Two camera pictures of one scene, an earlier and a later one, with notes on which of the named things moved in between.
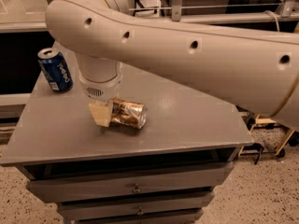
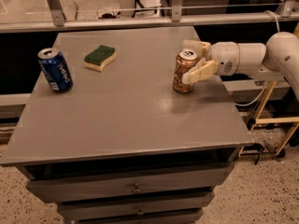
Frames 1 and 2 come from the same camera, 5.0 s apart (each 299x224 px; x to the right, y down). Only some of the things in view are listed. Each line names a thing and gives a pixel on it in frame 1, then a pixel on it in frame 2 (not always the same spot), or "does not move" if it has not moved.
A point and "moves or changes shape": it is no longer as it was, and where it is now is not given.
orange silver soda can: [128, 113] moves or changes shape
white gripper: [100, 90] to [224, 58]
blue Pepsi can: [56, 69] does not move
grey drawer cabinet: [165, 173] does not move
